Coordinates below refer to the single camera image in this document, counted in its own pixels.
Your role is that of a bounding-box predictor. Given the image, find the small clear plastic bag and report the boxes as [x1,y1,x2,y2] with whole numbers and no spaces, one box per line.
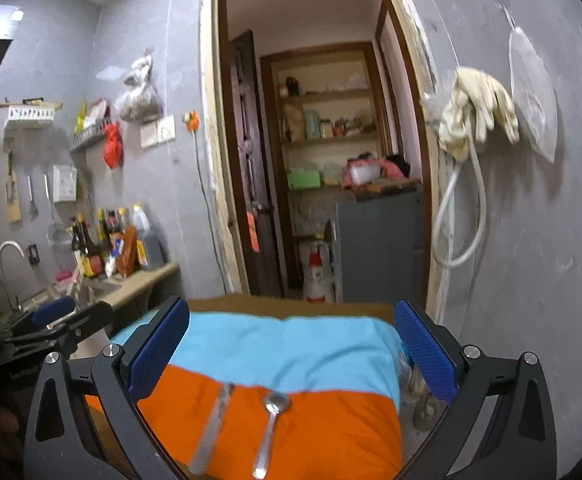
[123,50,153,86]

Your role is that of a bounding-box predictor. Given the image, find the wire wall shelf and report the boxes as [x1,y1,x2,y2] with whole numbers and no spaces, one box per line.
[69,119,114,153]

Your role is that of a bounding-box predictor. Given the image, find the yellow-capped sauce bottle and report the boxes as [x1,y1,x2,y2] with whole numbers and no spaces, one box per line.
[96,208,112,253]

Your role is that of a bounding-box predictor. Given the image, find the white wall socket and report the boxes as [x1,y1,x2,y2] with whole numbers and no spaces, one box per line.
[156,115,177,142]

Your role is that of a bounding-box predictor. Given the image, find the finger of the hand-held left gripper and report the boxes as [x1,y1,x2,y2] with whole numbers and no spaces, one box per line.
[3,296,78,339]
[5,301,115,359]

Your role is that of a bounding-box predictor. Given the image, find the metal sink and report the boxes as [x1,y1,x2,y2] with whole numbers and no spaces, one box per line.
[78,280,122,306]

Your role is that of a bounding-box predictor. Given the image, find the pink cloth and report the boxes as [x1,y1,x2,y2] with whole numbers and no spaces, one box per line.
[343,156,409,188]

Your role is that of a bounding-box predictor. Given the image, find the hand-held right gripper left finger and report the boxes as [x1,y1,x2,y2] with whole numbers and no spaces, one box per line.
[23,296,190,480]

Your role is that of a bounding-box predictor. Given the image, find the hanging wooden cutting board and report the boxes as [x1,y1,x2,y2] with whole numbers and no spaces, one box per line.
[5,150,22,226]

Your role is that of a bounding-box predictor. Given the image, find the red and white jug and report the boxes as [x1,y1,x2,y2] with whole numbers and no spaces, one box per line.
[303,240,336,303]

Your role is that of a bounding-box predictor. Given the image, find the red and white packets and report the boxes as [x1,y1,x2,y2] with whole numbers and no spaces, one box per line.
[86,98,110,128]

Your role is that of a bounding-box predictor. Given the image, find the metal faucet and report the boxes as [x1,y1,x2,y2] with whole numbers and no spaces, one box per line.
[0,241,26,311]

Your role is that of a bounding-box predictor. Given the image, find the clear plastic bottle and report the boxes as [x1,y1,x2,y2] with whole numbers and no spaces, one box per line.
[398,345,447,431]

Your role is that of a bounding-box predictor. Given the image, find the metal spoon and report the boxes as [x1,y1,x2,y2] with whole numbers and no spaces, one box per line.
[252,391,292,480]

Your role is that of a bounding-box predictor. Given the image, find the wooden stick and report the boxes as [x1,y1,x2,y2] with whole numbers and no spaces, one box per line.
[0,100,64,111]

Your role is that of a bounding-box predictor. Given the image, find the brown paper bag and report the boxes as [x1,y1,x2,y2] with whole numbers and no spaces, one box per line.
[283,102,306,143]

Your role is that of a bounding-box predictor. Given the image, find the cream rubber gloves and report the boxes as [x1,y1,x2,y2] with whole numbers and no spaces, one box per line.
[438,66,520,163]

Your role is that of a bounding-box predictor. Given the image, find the door frame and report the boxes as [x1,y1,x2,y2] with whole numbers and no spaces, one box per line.
[200,0,452,323]

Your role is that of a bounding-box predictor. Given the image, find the white hose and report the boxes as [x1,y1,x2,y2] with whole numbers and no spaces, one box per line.
[431,132,487,267]

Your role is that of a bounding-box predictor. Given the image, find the metal table knife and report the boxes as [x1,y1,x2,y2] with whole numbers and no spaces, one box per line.
[188,382,236,477]

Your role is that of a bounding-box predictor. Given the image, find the grey cabinet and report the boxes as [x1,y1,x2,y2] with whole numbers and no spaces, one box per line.
[335,185,427,303]

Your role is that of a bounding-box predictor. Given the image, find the clear hanging plastic bag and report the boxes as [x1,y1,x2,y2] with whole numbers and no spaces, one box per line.
[496,0,558,163]

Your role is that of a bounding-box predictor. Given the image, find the metal spatula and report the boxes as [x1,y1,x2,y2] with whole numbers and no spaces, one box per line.
[25,175,40,222]

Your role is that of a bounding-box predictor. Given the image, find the long-handled metal strainer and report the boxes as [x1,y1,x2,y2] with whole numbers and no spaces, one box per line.
[43,174,75,257]

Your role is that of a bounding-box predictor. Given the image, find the beige kitchen counter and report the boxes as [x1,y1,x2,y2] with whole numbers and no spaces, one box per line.
[83,261,181,311]

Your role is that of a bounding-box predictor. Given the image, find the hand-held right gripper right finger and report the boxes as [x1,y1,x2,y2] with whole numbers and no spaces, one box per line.
[393,297,558,480]

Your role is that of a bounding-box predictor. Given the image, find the green box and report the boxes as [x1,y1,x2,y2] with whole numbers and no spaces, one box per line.
[287,170,322,191]

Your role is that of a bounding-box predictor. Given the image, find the red plastic bag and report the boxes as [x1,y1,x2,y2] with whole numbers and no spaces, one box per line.
[103,122,124,169]

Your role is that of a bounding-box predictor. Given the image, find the orange and blue blanket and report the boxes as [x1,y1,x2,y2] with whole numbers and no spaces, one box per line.
[83,310,406,480]

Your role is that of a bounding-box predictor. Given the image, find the brown wooden board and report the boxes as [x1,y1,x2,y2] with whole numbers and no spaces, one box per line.
[353,180,422,196]

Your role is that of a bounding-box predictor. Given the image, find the white pot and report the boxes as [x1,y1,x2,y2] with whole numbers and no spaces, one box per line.
[349,162,382,184]

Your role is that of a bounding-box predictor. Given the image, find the white wall box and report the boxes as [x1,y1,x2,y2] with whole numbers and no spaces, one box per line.
[53,164,78,204]

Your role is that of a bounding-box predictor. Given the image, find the large clear bag dried goods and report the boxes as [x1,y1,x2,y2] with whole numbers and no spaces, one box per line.
[114,80,165,125]

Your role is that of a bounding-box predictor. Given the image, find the orange packet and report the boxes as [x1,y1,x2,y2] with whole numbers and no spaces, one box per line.
[119,225,138,277]

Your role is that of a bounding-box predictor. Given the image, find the dark wooden door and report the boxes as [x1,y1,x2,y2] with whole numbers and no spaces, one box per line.
[219,30,284,297]

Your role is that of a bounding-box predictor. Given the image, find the dark pump bottle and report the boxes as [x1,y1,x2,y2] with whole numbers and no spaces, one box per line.
[70,217,82,266]

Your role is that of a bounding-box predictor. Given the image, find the white plastic wall rack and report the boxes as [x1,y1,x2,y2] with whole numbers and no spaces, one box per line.
[5,105,54,128]

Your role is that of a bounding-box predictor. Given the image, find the built-in wooden shelves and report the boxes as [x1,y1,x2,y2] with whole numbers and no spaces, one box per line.
[261,42,392,281]

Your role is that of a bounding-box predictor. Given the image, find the dark sauce bottle red label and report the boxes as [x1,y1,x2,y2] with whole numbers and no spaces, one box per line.
[78,217,102,279]

